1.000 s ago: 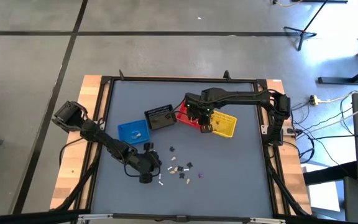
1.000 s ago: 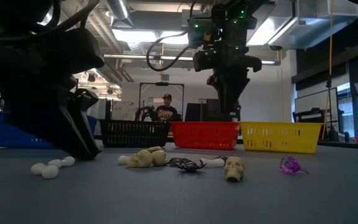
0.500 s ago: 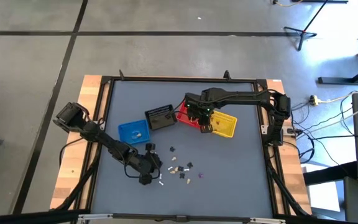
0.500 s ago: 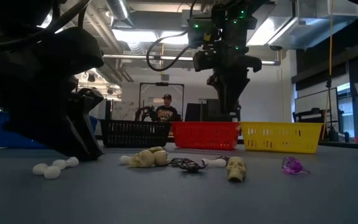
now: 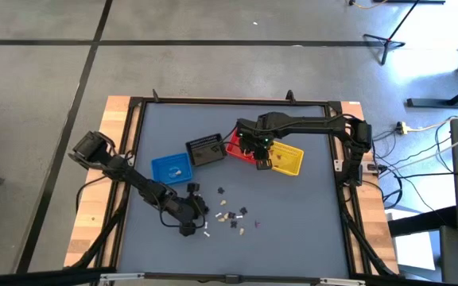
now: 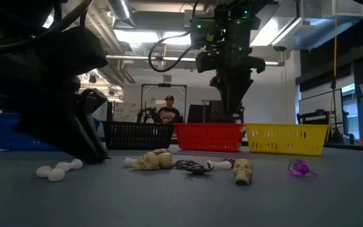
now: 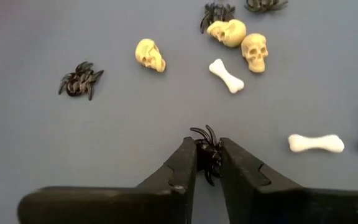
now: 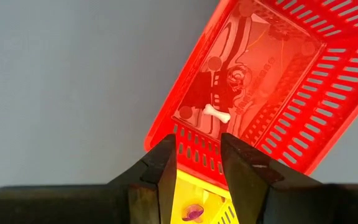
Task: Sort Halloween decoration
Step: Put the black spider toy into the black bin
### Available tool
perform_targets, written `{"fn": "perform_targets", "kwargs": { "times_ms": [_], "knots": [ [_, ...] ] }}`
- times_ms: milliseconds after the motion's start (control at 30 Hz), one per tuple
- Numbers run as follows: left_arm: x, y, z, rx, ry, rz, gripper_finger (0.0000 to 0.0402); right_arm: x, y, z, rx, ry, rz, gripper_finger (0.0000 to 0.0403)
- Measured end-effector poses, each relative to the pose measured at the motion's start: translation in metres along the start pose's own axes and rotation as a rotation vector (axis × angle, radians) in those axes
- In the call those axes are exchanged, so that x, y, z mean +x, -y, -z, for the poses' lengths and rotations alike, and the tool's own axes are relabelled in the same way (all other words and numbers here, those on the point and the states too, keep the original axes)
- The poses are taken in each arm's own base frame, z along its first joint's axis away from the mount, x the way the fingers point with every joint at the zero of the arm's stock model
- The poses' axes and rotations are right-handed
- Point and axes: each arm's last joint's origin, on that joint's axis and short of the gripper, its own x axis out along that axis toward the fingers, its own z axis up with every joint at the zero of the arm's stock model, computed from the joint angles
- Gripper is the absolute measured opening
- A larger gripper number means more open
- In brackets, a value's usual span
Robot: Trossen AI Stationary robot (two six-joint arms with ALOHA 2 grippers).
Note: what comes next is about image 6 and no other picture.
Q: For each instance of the long ceiling light fixture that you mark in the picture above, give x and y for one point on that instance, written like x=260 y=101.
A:
x=131 y=57

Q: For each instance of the blue plastic basket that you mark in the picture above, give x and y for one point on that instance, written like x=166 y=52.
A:
x=8 y=132

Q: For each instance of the grey wall vent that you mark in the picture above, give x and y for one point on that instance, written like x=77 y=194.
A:
x=167 y=78

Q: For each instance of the silver round air duct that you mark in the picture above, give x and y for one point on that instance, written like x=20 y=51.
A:
x=121 y=9

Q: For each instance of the white plastic bone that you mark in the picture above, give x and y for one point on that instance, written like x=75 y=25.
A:
x=128 y=162
x=220 y=164
x=69 y=165
x=55 y=175

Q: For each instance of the black tripod stand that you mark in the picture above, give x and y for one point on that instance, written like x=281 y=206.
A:
x=337 y=135

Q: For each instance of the black plastic spider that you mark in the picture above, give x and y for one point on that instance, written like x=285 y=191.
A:
x=229 y=160
x=180 y=164
x=197 y=168

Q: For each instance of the person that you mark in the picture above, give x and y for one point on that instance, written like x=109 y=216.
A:
x=169 y=116

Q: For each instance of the black metal frame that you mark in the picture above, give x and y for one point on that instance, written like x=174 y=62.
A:
x=164 y=84

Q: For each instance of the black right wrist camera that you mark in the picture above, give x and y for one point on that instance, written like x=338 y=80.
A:
x=205 y=61

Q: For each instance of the white board with drawings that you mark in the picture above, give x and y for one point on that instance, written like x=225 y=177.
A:
x=121 y=110

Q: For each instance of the background black robot arm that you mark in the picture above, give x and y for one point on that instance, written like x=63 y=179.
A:
x=147 y=115

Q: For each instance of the yellow plastic basket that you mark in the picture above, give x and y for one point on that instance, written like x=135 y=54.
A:
x=285 y=138

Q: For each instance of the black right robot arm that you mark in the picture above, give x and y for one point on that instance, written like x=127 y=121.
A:
x=232 y=12

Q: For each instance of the red plastic basket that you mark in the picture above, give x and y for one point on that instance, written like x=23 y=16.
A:
x=210 y=137

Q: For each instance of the grey ceiling unit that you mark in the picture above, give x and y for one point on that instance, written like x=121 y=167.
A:
x=187 y=15

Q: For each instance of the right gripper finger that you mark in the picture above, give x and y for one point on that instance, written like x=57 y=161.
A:
x=238 y=94
x=225 y=91

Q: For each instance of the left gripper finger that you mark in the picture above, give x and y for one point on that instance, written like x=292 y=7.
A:
x=93 y=135
x=61 y=132

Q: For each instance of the black equipment desk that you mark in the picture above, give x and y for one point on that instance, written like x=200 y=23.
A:
x=310 y=118

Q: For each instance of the black computer equipment stack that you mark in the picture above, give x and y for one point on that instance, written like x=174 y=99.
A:
x=200 y=113

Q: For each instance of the black plastic basket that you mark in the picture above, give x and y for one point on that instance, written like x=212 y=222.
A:
x=137 y=135

